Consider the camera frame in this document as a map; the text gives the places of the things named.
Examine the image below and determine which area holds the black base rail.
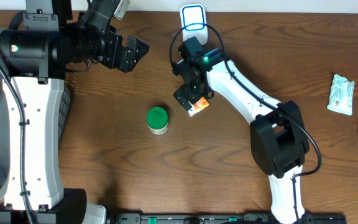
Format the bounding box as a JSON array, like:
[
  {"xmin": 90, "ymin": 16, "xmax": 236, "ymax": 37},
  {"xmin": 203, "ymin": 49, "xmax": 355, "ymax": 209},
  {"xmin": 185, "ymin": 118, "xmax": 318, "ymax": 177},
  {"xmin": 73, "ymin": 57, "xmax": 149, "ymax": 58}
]
[{"xmin": 105, "ymin": 212, "xmax": 347, "ymax": 224}]

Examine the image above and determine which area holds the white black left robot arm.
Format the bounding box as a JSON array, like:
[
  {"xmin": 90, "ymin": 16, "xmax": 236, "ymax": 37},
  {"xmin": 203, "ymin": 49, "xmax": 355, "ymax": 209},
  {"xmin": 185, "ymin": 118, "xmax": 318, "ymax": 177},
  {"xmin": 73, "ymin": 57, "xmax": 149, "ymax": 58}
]
[{"xmin": 0, "ymin": 0, "xmax": 149, "ymax": 223}]

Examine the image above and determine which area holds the green lid white jar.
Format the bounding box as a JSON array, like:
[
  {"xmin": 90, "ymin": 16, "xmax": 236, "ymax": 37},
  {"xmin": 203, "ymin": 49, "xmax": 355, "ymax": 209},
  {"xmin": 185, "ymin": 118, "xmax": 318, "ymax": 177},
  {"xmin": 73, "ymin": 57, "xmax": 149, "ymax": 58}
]
[{"xmin": 146, "ymin": 107, "xmax": 169, "ymax": 135}]

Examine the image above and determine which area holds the teal white snack packet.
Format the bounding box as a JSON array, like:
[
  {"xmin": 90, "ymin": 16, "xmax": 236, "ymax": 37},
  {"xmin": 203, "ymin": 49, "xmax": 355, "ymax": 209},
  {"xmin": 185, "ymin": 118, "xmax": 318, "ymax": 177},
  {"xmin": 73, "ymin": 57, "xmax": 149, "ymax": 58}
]
[{"xmin": 327, "ymin": 74, "xmax": 355, "ymax": 116}]

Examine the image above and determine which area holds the small orange snack box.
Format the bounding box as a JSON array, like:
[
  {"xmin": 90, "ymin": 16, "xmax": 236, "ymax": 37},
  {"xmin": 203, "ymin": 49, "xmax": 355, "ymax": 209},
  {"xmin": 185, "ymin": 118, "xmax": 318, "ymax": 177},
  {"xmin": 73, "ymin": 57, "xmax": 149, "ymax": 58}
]
[{"xmin": 187, "ymin": 97, "xmax": 209, "ymax": 117}]

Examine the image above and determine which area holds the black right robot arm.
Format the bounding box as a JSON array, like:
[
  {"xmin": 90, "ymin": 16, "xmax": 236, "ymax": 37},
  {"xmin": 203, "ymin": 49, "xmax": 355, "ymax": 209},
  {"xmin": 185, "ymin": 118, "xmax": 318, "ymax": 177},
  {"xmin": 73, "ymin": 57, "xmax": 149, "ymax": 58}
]
[{"xmin": 172, "ymin": 37, "xmax": 310, "ymax": 223}]

